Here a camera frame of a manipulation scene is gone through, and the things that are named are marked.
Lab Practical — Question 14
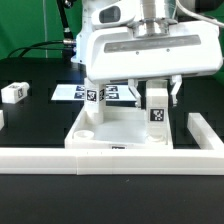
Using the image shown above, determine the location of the white U-shaped obstacle fence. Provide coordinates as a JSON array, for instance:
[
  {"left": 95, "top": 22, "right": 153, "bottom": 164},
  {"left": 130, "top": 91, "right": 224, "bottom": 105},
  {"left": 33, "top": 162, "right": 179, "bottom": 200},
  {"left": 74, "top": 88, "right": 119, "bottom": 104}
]
[{"left": 0, "top": 113, "right": 224, "bottom": 175}]

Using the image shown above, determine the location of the black cable on table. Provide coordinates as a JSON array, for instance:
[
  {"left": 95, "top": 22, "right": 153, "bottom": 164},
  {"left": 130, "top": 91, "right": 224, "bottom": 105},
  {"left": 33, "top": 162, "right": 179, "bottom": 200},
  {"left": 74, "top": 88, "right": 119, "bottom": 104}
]
[{"left": 7, "top": 39, "right": 78, "bottom": 60}]

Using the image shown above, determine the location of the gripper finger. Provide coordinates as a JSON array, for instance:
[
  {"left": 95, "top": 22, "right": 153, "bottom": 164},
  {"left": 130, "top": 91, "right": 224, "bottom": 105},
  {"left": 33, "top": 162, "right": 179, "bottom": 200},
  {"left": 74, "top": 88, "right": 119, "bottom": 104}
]
[
  {"left": 128, "top": 79, "right": 141, "bottom": 108},
  {"left": 171, "top": 75, "right": 182, "bottom": 105}
]

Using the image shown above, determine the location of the white sheet with fiducial tags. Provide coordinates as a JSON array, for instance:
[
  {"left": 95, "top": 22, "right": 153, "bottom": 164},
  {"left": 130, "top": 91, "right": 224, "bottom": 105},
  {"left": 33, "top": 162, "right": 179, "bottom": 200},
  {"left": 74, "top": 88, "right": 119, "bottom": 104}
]
[{"left": 52, "top": 84, "right": 135, "bottom": 102}]

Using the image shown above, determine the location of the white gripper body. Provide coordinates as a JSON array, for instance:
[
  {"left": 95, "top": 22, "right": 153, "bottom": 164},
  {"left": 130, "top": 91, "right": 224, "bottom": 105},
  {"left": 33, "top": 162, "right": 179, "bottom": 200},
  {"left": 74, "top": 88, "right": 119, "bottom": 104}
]
[{"left": 86, "top": 1, "right": 223, "bottom": 83}]

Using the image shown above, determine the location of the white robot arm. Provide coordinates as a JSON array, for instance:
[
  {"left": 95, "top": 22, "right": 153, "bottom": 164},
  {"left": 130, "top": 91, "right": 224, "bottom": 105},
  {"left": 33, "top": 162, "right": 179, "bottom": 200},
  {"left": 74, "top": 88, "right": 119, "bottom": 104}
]
[{"left": 72, "top": 0, "right": 224, "bottom": 106}]

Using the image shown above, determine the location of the white square table top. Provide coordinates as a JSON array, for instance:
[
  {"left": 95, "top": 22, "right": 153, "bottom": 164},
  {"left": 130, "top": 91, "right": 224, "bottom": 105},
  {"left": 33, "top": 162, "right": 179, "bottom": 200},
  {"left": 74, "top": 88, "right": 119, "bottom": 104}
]
[{"left": 64, "top": 106, "right": 173, "bottom": 150}]

